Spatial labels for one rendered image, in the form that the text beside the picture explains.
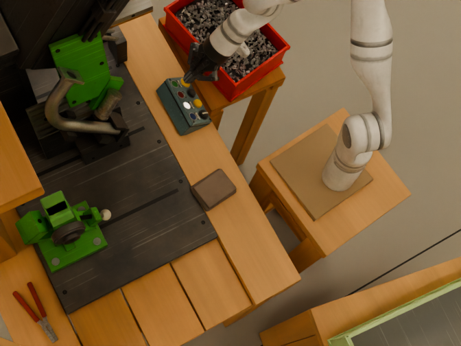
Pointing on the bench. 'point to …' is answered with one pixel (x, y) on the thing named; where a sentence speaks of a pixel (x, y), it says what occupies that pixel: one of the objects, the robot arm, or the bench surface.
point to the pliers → (39, 311)
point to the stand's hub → (68, 233)
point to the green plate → (74, 98)
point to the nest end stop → (121, 131)
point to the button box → (167, 92)
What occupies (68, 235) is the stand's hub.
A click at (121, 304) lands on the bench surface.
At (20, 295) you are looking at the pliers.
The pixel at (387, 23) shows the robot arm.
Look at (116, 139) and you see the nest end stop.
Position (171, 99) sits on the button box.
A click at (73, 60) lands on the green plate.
